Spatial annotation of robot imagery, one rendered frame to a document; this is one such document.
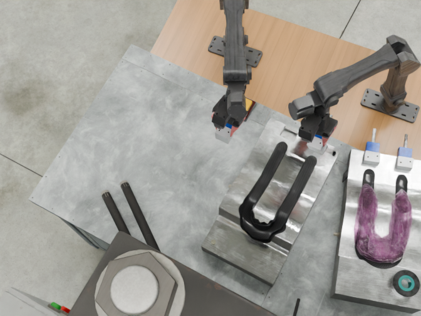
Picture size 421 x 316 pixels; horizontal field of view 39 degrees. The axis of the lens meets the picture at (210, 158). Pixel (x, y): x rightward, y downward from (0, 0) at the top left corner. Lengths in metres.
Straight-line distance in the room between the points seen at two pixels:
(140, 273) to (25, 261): 2.28
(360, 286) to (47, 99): 1.97
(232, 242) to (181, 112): 0.53
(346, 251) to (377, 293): 0.16
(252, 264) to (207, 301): 1.18
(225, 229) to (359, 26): 1.72
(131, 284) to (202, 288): 0.10
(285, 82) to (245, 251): 0.66
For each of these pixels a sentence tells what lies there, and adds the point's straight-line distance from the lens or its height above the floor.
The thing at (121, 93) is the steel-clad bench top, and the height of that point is 0.80.
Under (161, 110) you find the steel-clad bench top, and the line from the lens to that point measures 2.19.
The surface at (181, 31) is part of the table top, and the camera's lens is 2.34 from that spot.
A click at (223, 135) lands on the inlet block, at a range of 1.96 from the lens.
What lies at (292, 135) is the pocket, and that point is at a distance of 2.07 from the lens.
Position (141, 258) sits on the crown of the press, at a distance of 0.74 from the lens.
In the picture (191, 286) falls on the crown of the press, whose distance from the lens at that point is 0.77.
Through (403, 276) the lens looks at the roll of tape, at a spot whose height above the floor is 0.94.
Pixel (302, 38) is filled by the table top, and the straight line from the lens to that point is 2.32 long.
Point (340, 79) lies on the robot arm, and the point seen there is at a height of 1.21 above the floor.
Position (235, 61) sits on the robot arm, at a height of 1.21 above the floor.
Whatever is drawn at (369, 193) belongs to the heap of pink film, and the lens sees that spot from 1.99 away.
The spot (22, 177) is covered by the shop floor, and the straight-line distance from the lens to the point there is 3.11.
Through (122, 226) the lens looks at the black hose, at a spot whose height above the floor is 0.85.
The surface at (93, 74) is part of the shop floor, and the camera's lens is 3.24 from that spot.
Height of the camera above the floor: 2.76
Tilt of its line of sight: 69 degrees down
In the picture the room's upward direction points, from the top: 8 degrees counter-clockwise
